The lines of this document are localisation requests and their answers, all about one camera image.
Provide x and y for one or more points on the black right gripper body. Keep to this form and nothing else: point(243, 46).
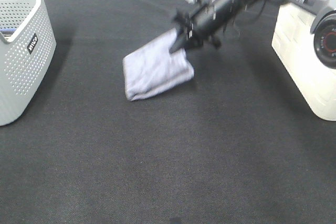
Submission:
point(207, 18)

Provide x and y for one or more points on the white plastic storage bin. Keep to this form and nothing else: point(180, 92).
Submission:
point(293, 44)

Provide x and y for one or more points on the blue cloth inside basket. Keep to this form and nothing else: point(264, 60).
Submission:
point(7, 32)

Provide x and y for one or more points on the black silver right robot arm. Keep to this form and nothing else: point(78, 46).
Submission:
point(323, 25)

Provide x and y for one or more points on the lavender towel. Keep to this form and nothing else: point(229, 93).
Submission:
point(151, 69)

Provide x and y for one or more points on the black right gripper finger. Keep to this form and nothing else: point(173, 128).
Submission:
point(192, 44)
point(181, 42)

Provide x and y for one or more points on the grey perforated laundry basket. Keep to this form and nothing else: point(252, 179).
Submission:
point(25, 55)

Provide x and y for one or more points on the black fabric table mat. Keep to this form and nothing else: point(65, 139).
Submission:
point(237, 144)

